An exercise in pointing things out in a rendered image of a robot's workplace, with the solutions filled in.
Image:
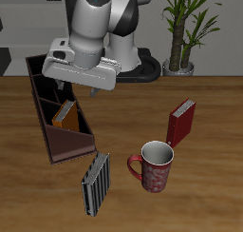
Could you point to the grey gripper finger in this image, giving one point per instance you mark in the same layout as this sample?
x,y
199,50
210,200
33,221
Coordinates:
x,y
94,92
59,83

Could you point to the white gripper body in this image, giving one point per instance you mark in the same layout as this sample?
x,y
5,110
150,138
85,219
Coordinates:
x,y
79,73

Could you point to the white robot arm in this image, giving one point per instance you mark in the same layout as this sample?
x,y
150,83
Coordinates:
x,y
91,26

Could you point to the orange book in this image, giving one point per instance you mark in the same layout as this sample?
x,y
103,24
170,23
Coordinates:
x,y
68,117

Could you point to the dark brown desk caddy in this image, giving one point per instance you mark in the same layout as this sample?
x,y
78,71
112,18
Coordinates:
x,y
63,137

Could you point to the red book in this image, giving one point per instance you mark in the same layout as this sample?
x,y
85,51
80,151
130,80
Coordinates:
x,y
181,123

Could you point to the black striped book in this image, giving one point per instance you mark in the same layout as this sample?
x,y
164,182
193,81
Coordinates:
x,y
96,185

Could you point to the red patterned mug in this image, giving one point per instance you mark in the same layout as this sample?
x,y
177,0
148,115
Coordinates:
x,y
155,169

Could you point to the green pot plant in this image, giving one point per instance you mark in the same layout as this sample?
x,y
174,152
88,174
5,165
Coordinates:
x,y
182,36

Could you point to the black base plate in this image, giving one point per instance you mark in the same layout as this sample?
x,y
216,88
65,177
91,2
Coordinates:
x,y
148,67

